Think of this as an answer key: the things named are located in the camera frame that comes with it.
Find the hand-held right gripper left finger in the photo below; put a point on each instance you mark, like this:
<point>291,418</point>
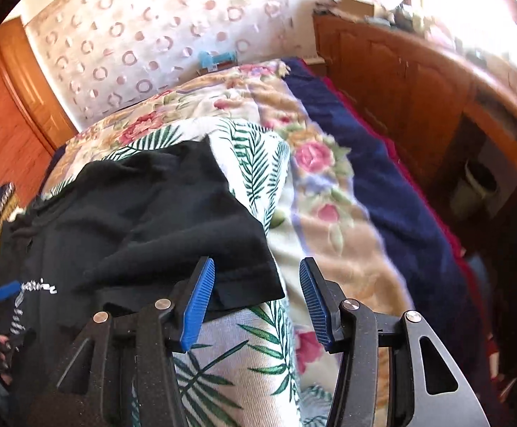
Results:
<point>198,302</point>

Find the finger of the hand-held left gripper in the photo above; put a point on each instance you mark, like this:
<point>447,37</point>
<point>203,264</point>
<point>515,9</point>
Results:
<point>7,291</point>

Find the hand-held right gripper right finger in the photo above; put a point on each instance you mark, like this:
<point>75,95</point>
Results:
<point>314,307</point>

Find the black t-shirt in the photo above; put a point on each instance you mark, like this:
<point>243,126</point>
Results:
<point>152,222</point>

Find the floral blanket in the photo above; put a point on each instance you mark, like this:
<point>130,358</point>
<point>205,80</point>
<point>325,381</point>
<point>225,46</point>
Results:
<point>325,213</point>

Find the navy blanket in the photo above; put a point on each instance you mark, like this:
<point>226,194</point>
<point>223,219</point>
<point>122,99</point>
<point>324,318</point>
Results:
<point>374,178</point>

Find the leaf print folded quilt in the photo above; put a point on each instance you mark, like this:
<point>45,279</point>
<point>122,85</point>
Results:
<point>249,160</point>

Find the wooden wardrobe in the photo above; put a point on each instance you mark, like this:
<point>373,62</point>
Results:
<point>5,120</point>

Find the pale waste bin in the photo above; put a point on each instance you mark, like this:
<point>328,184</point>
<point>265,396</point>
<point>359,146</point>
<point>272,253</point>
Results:
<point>476,187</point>

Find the blue plastic toy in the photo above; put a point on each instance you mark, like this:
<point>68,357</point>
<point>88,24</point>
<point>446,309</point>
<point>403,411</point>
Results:
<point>214,60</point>

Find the wooden cabinet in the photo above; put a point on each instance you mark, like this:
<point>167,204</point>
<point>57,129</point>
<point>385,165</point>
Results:
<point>409,80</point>

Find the cardboard box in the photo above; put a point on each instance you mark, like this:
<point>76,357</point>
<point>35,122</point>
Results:
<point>356,6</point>

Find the circle pattern wall curtain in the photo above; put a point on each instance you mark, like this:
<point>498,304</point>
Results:
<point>152,31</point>

